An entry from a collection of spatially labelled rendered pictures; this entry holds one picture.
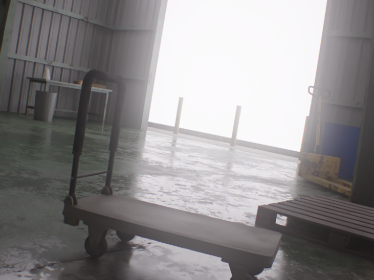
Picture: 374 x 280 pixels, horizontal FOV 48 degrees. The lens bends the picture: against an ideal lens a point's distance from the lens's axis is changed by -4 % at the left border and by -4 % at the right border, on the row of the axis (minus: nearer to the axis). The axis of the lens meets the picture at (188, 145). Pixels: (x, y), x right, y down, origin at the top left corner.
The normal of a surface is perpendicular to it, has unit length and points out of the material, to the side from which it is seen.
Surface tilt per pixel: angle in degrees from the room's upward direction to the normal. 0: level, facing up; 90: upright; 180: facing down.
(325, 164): 90
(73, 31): 90
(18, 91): 90
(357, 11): 90
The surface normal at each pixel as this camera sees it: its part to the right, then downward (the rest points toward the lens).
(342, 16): -0.61, -0.03
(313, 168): 0.26, 0.12
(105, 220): -0.30, 0.04
